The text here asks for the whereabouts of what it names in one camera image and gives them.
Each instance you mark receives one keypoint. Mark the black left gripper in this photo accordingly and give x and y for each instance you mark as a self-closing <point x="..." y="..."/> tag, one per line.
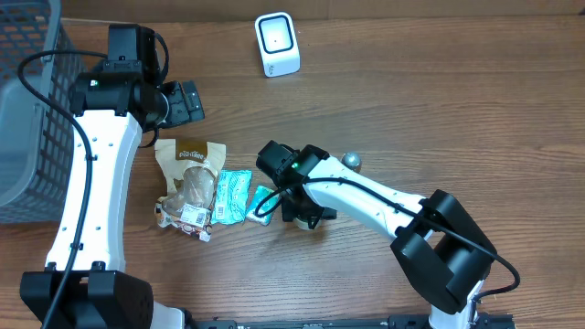
<point x="184" y="104"/>

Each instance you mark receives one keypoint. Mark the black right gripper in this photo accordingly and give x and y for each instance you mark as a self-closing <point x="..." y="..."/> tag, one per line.
<point x="295" y="210"/>

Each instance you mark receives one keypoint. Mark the teal white carton pack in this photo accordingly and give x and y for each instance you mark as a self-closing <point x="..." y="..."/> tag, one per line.
<point x="259" y="210"/>

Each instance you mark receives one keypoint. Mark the teal white packet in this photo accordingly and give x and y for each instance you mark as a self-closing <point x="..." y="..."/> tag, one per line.
<point x="231" y="197"/>

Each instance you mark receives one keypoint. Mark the brown Pantree snack pouch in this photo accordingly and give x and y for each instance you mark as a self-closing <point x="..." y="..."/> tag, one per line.
<point x="191" y="170"/>

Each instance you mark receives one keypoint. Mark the green white round jar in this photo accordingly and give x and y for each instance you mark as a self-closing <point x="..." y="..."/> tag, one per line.
<point x="307" y="225"/>

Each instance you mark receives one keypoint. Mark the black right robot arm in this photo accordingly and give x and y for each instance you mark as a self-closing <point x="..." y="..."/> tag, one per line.
<point x="442" y="251"/>

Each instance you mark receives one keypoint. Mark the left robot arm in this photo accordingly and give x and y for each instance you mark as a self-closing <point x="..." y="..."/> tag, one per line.
<point x="84" y="283"/>

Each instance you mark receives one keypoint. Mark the grey plastic mesh basket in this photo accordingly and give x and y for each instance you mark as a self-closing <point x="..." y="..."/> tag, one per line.
<point x="36" y="141"/>

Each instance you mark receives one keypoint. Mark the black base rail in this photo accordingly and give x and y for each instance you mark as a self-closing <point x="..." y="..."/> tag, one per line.
<point x="410" y="321"/>

